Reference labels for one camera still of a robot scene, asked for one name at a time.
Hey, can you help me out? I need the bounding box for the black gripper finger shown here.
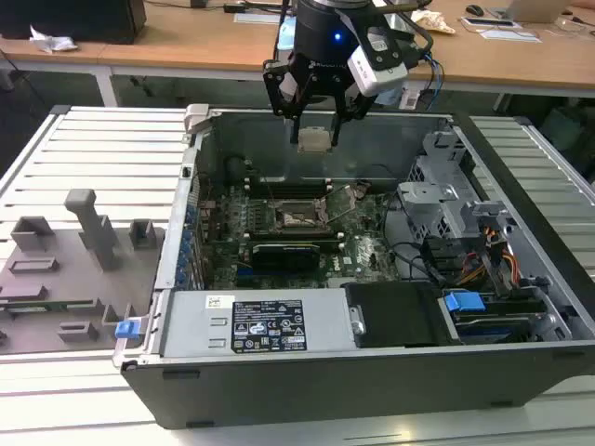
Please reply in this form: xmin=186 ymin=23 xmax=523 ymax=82
xmin=262 ymin=58 xmax=309 ymax=145
xmin=329 ymin=87 xmax=374 ymax=143

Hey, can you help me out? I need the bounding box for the silver CPU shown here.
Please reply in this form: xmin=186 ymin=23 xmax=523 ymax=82
xmin=297 ymin=125 xmax=334 ymax=155

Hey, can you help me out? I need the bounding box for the metal socket cover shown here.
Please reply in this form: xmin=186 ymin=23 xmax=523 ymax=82
xmin=316 ymin=183 xmax=364 ymax=225

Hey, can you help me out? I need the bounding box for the CPU socket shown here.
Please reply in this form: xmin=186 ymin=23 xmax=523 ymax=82
xmin=267 ymin=197 xmax=335 ymax=233

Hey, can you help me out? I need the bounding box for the white power strip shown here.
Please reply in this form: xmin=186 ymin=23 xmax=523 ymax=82
xmin=399 ymin=87 xmax=423 ymax=112

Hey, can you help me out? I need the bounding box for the wooden desk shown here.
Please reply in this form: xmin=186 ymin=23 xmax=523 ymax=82
xmin=0 ymin=0 xmax=595 ymax=112

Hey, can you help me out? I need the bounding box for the crumpled brown paper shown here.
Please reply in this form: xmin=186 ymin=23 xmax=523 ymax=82
xmin=410 ymin=7 xmax=458 ymax=35

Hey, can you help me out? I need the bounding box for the silver drive cage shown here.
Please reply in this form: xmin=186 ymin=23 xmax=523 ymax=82
xmin=397 ymin=129 xmax=518 ymax=243

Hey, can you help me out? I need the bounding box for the green motherboard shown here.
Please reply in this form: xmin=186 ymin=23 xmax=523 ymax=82
xmin=197 ymin=178 xmax=406 ymax=289

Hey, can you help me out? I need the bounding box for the smartphone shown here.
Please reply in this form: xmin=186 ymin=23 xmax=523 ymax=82
xmin=459 ymin=16 xmax=522 ymax=30

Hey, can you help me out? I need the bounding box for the black graphics card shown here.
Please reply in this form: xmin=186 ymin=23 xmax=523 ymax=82
xmin=250 ymin=239 xmax=323 ymax=276

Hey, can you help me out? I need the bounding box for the white paper sheet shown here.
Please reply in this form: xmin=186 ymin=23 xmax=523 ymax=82
xmin=478 ymin=27 xmax=544 ymax=45

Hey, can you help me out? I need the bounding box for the silver laptop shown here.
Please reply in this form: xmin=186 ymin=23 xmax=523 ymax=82
xmin=504 ymin=0 xmax=572 ymax=24

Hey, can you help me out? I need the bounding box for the black plastic shroud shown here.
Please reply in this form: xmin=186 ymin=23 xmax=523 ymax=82
xmin=343 ymin=281 xmax=462 ymax=350

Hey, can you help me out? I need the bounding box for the black box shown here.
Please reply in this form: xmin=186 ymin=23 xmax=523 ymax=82
xmin=0 ymin=0 xmax=148 ymax=46

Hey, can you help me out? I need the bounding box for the blue disk carrier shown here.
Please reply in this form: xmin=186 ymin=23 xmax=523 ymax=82
xmin=442 ymin=288 xmax=486 ymax=322

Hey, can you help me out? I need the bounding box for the crumpled white paper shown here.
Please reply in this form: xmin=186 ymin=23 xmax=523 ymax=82
xmin=28 ymin=24 xmax=79 ymax=55

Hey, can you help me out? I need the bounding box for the silver power supply unit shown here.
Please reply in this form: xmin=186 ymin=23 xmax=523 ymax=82
xmin=160 ymin=288 xmax=355 ymax=360

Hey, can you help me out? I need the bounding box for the hard disk drive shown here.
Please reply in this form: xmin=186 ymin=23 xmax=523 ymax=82
xmin=453 ymin=318 xmax=536 ymax=346

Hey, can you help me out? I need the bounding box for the blue case latch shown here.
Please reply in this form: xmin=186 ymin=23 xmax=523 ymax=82
xmin=113 ymin=319 xmax=141 ymax=341

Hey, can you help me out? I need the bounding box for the black PC case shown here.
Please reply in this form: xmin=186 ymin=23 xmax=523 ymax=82
xmin=112 ymin=102 xmax=595 ymax=431

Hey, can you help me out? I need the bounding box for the grey parts rack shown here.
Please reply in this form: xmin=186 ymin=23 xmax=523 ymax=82
xmin=0 ymin=188 xmax=167 ymax=357

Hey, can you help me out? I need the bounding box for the green RAM stick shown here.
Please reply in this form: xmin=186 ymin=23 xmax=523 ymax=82
xmin=0 ymin=299 xmax=97 ymax=312

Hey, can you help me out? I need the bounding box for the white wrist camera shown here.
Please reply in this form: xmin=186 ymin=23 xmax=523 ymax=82
xmin=346 ymin=25 xmax=410 ymax=98

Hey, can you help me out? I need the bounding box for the grey case handle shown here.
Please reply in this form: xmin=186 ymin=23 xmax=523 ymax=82
xmin=183 ymin=102 xmax=214 ymax=137

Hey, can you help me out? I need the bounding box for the blue cable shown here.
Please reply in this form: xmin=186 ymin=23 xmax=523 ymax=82
xmin=423 ymin=48 xmax=446 ymax=94

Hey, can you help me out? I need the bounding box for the black cable bundle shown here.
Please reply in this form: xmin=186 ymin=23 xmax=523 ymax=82
xmin=383 ymin=190 xmax=470 ymax=285

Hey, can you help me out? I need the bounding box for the orange yellow wire bundle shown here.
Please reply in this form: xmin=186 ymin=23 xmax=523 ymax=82
xmin=457 ymin=225 xmax=521 ymax=287

